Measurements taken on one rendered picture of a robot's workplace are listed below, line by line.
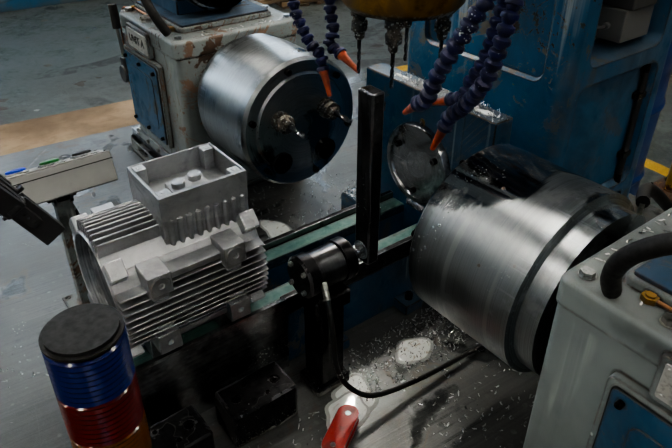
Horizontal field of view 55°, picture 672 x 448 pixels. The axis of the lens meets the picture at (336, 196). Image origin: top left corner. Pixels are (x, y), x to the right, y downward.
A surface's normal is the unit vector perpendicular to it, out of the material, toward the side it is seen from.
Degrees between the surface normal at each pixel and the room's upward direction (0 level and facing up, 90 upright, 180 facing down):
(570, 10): 90
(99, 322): 0
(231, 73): 43
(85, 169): 67
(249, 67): 32
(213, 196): 90
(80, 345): 0
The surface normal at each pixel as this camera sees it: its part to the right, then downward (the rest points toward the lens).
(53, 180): 0.55, 0.06
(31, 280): 0.00, -0.85
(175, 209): 0.60, 0.42
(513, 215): -0.46, -0.51
